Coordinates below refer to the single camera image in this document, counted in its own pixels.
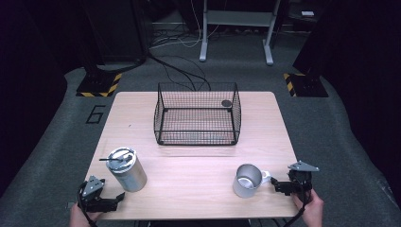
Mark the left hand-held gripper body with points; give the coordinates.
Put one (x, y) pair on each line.
(91, 201)

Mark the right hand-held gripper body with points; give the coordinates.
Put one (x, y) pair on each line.
(300, 181)

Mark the steel tumbler with lid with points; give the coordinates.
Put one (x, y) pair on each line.
(129, 176)

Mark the person's left hand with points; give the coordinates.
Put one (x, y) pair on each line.
(78, 219)

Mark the person's right hand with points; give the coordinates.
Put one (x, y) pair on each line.
(313, 211)

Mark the grey tape strip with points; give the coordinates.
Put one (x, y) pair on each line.
(70, 205)

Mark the black round table grommet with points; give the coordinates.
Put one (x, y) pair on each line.
(226, 103)

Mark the stand base with hazard stripes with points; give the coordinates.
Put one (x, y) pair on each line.
(307, 85)
(94, 85)

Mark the small white box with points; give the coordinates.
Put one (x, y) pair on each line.
(307, 13)

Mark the black cabinet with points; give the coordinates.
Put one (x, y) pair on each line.
(116, 28)

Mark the white metal stand frame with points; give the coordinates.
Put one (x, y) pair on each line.
(239, 18)

